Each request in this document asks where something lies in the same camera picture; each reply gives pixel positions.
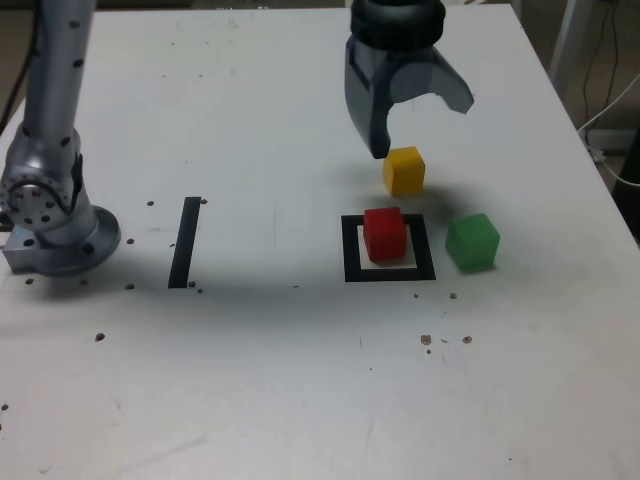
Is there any black tape square outline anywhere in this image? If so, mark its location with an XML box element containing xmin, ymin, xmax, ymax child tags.
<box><xmin>340</xmin><ymin>213</ymin><xmax>438</xmax><ymax>284</ymax></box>

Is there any black tape strip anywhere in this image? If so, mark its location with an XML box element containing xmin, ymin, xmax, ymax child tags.
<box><xmin>167</xmin><ymin>196</ymin><xmax>203</xmax><ymax>290</ymax></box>

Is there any green cube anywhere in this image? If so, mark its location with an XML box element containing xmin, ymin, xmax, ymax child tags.
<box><xmin>444</xmin><ymin>212</ymin><xmax>502</xmax><ymax>274</ymax></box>

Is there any yellow cube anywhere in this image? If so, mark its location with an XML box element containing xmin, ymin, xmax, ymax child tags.
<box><xmin>382</xmin><ymin>145</ymin><xmax>427</xmax><ymax>197</ymax></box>

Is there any red cube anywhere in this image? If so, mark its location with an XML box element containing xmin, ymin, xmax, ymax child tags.
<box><xmin>362</xmin><ymin>206</ymin><xmax>408</xmax><ymax>263</ymax></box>

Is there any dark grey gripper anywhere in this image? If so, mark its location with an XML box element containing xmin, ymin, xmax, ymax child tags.
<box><xmin>343</xmin><ymin>38</ymin><xmax>476</xmax><ymax>161</ymax></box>

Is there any white metal frame post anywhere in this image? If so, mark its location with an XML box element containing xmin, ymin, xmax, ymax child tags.
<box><xmin>548</xmin><ymin>0</ymin><xmax>584</xmax><ymax>87</ymax></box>

